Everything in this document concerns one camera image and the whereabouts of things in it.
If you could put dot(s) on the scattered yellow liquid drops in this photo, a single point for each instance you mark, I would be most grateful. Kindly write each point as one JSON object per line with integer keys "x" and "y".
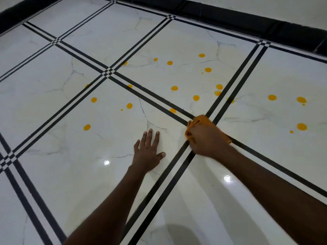
{"x": 272, "y": 97}

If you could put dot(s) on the person's right fingers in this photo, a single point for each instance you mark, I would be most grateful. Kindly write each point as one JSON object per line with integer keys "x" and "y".
{"x": 191, "y": 133}

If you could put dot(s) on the person's left hand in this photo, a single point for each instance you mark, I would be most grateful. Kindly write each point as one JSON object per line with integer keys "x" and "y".
{"x": 145, "y": 158}

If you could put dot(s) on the person's left thumb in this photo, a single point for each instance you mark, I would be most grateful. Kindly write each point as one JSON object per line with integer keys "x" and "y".
{"x": 161, "y": 155}

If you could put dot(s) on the orange cleaning cloth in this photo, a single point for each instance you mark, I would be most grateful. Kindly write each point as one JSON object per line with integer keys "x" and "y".
{"x": 200, "y": 119}

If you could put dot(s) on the person's left middle finger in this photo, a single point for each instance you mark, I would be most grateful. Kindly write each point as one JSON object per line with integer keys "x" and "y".
{"x": 149, "y": 138}

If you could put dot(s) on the person's left little finger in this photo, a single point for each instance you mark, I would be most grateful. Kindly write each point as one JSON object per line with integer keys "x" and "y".
{"x": 136, "y": 145}

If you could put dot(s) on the person's right hand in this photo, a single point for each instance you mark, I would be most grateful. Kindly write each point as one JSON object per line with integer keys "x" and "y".
{"x": 208, "y": 140}

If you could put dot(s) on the person's right forearm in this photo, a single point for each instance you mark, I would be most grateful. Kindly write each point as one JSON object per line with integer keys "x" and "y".
{"x": 276, "y": 196}

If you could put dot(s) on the black skirting board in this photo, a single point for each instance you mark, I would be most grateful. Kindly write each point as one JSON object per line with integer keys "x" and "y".
{"x": 23, "y": 10}
{"x": 242, "y": 21}

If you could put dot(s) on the person's left forearm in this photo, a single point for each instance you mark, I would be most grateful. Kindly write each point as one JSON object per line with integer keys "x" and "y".
{"x": 112, "y": 209}

